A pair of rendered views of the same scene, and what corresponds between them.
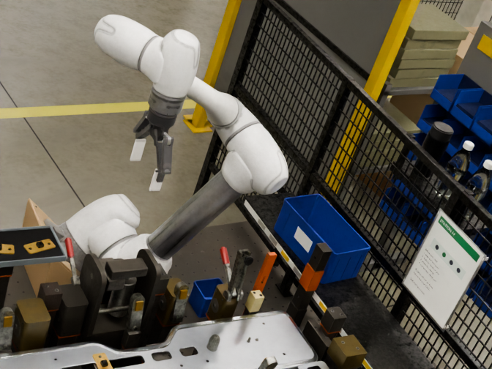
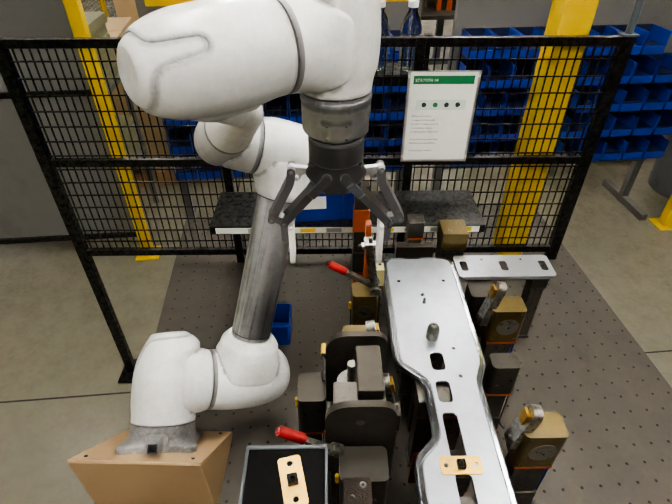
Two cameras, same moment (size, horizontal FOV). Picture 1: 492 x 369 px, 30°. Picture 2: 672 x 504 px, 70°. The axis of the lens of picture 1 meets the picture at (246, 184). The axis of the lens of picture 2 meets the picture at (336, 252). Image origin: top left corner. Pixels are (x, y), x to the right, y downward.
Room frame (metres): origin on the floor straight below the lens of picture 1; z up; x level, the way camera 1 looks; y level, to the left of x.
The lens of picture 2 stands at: (1.69, 0.74, 1.94)
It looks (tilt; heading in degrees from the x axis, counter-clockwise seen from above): 38 degrees down; 308
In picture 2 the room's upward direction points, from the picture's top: straight up
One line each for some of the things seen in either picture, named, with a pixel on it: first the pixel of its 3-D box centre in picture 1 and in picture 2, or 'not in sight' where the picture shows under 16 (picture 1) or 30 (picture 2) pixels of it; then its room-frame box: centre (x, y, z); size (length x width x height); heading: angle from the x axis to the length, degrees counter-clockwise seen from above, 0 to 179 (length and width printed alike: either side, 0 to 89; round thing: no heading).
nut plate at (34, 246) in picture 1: (39, 244); (292, 479); (1.99, 0.48, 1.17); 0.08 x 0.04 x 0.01; 142
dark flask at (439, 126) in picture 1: (432, 150); not in sight; (2.68, -0.53, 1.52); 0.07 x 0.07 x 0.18
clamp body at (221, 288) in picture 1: (211, 329); (358, 334); (2.24, -0.05, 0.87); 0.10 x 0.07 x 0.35; 39
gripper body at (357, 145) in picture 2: (159, 123); (336, 163); (2.07, 0.26, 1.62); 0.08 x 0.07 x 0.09; 39
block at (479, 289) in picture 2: not in sight; (480, 322); (1.99, -0.35, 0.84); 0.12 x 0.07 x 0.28; 39
